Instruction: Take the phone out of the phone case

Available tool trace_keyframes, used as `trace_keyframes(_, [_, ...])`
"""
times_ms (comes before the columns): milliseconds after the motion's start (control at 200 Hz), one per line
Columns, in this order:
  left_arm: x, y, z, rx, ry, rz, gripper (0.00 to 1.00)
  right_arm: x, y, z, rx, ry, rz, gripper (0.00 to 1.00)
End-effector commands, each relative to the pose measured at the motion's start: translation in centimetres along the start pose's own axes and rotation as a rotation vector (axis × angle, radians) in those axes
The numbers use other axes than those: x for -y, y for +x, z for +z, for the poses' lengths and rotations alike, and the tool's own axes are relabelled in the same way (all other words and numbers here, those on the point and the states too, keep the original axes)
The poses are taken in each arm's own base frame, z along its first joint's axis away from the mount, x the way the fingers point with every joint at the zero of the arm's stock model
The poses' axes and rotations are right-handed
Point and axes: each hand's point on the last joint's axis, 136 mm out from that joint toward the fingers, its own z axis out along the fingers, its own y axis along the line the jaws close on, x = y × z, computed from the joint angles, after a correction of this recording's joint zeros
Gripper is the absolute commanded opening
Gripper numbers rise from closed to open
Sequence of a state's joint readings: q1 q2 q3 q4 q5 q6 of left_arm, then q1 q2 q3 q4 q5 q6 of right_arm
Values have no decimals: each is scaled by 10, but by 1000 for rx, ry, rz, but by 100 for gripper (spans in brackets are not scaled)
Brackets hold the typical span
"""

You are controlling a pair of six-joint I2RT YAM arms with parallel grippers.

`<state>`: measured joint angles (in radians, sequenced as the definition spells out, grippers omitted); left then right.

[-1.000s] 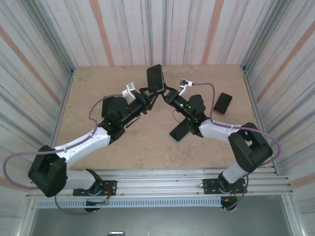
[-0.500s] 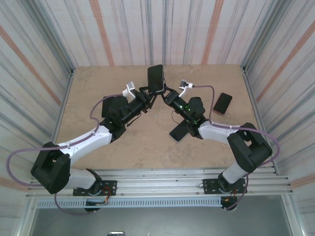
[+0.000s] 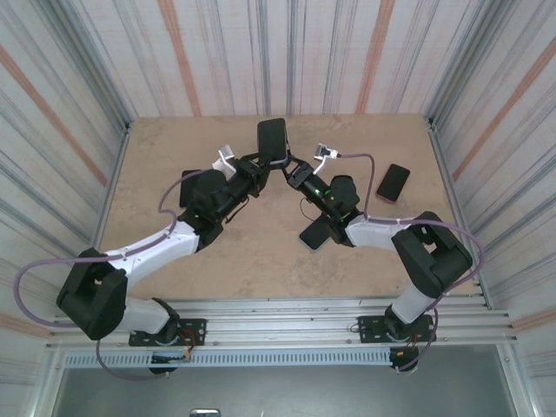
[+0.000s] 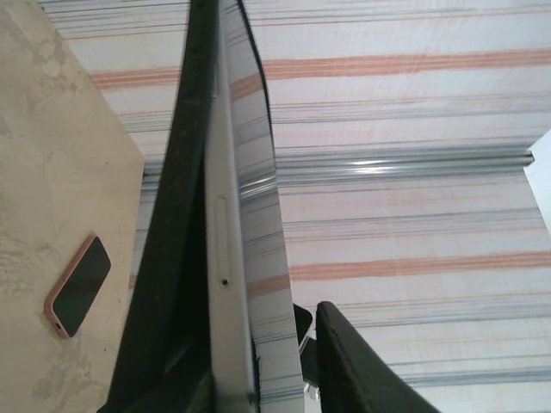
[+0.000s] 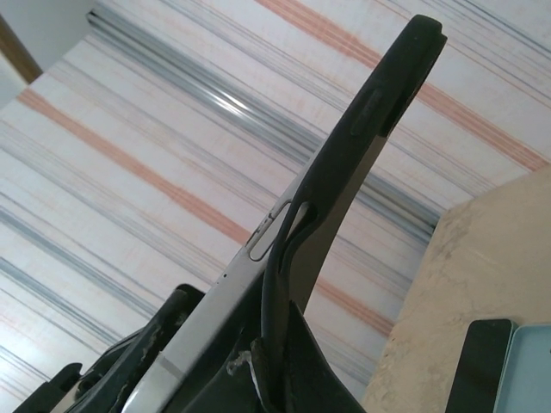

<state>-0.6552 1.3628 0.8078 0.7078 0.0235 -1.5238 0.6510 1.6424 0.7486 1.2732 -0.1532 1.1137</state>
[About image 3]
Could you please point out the black phone case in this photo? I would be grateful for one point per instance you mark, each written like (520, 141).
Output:
(260, 137)

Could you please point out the phone with green edge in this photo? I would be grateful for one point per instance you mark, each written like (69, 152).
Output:
(187, 191)

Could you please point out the pink phone case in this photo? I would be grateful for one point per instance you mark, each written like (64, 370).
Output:
(386, 198)

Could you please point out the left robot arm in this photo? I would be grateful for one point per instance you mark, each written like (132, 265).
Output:
(152, 243)

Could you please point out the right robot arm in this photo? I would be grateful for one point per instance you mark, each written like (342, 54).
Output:
(434, 260)

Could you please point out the aluminium table edge profile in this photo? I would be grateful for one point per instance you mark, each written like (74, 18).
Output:
(127, 128)
(431, 123)

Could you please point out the grey metal panel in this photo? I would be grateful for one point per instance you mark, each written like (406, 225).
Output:
(304, 391)

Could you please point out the shiny metal latch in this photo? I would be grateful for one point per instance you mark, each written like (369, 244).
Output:
(204, 412)

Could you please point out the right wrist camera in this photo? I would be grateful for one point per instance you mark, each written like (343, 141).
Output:
(326, 150)

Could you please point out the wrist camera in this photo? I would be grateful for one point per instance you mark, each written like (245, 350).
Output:
(326, 150)
(226, 153)

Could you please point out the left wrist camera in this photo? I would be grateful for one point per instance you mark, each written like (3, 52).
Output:
(226, 153)

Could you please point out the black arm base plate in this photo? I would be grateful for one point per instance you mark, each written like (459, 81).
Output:
(369, 330)
(195, 330)

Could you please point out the aluminium mounting rail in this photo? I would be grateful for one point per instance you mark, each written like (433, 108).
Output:
(278, 321)

